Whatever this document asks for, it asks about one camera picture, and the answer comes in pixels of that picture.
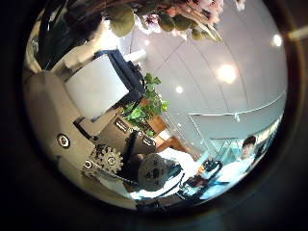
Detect person in white shirt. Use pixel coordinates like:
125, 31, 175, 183
198, 134, 261, 200

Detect wooden shelf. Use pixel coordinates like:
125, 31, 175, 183
152, 115, 186, 153

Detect green leafy potted plant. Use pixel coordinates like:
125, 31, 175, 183
123, 72, 170, 138

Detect teal green cloth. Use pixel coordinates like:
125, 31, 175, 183
35, 0, 248, 70

